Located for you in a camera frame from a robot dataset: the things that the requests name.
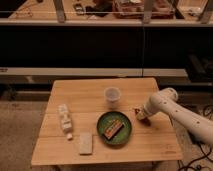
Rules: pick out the black device on shelf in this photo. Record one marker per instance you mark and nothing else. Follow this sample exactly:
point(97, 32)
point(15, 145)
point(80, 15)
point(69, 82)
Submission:
point(79, 9)

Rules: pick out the white bottle cap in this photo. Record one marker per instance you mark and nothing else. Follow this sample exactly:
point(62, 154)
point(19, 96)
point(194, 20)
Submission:
point(69, 136)

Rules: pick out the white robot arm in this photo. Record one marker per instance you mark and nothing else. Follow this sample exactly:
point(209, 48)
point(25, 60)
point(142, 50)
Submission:
point(165, 101)

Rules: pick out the green ceramic plate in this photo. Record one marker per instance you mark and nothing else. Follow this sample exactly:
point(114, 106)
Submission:
point(122, 136)

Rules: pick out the pale rectangular sponge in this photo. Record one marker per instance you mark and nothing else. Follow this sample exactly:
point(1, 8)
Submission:
point(85, 144)

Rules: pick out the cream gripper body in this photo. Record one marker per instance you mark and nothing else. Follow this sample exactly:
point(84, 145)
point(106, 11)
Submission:
point(140, 114)

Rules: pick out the clear plastic bottle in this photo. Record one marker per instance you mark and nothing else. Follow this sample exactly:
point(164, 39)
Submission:
point(65, 120)

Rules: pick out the wooden table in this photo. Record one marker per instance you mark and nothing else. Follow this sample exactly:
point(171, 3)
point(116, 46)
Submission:
point(85, 100)

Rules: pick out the red tray on shelf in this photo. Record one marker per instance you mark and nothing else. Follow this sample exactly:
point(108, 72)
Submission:
point(162, 9)

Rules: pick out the translucent white cup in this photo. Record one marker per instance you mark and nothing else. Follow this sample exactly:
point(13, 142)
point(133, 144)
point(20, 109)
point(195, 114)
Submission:
point(112, 96)

